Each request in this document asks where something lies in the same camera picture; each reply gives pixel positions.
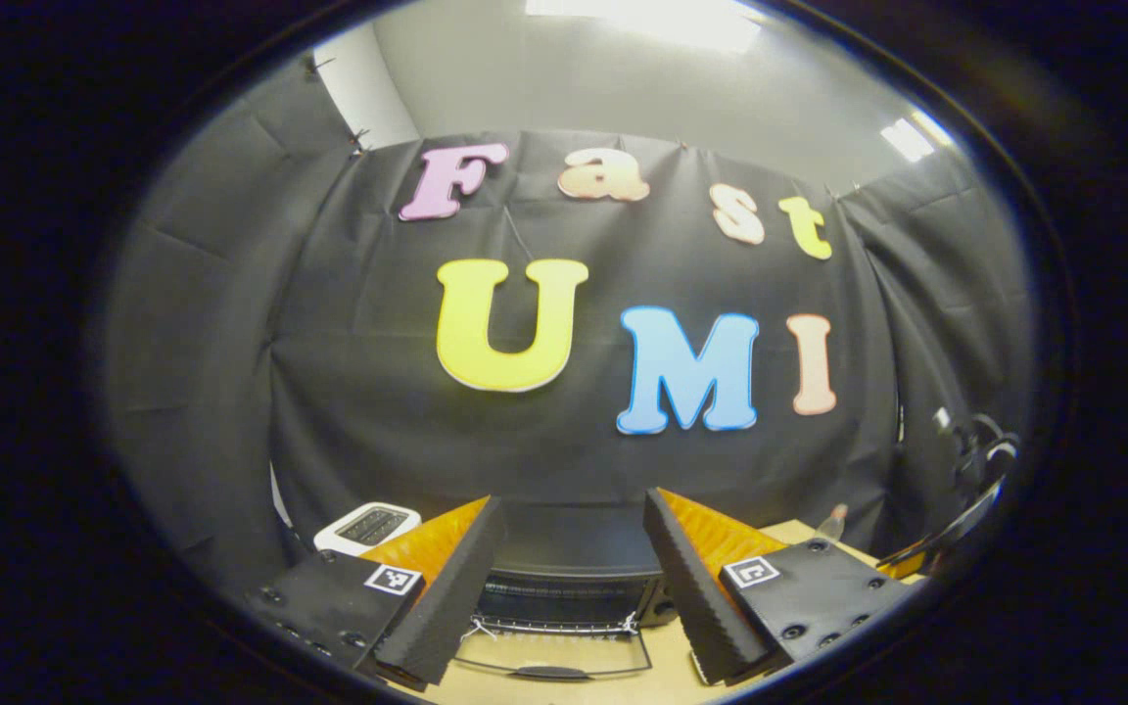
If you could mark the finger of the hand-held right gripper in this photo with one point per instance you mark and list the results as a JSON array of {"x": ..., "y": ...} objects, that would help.
[{"x": 946, "y": 534}]

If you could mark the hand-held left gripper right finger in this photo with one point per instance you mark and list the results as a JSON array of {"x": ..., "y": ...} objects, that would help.
[{"x": 696, "y": 597}]

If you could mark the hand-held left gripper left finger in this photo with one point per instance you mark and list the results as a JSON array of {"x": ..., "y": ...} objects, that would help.
[{"x": 451, "y": 597}]

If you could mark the black electric oven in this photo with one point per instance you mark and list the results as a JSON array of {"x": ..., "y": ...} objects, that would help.
[{"x": 574, "y": 543}]

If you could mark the small clear bottle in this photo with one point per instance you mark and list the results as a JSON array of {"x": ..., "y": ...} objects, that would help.
[{"x": 830, "y": 523}]

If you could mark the small ceiling light panel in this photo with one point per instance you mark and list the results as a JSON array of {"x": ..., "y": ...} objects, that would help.
[{"x": 912, "y": 137}]

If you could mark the black backdrop cloth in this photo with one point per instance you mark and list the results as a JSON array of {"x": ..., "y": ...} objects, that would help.
[{"x": 564, "y": 294}]

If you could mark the large ceiling light panel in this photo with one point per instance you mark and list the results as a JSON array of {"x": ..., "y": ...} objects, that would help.
[{"x": 652, "y": 20}]

